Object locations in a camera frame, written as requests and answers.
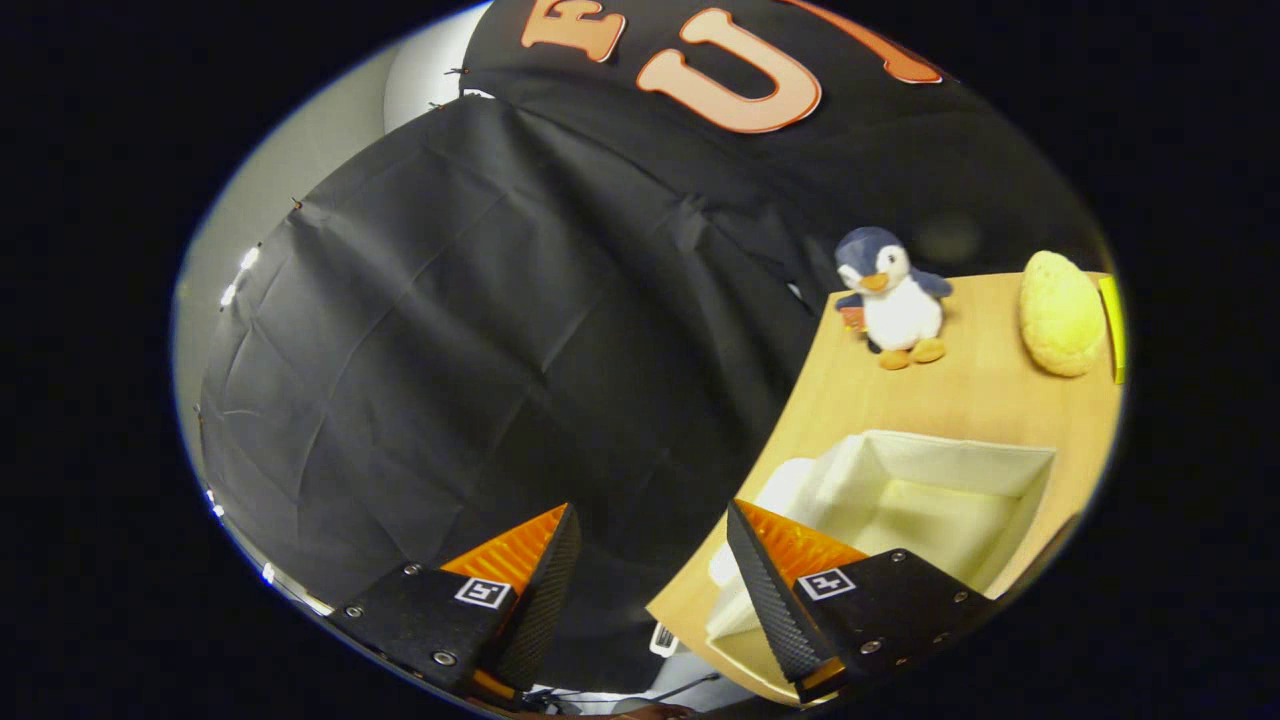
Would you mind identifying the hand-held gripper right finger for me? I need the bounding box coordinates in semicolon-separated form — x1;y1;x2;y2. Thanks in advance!
726;498;1001;705

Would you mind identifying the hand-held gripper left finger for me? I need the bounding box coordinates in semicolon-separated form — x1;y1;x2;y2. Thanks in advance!
328;503;582;703

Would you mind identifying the brown fabric storage box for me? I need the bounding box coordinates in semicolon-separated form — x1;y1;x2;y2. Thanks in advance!
705;429;1059;703

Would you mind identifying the black backdrop cloth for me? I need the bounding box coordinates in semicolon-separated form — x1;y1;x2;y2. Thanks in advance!
195;0;1111;693

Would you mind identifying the penguin plush toy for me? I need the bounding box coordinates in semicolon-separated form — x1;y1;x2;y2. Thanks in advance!
833;226;954;372

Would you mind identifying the yellow bun plush toy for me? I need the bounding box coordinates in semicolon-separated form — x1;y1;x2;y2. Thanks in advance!
1018;250;1109;379

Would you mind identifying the yellow book with red label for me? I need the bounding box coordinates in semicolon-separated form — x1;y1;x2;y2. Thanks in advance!
1097;274;1129;387

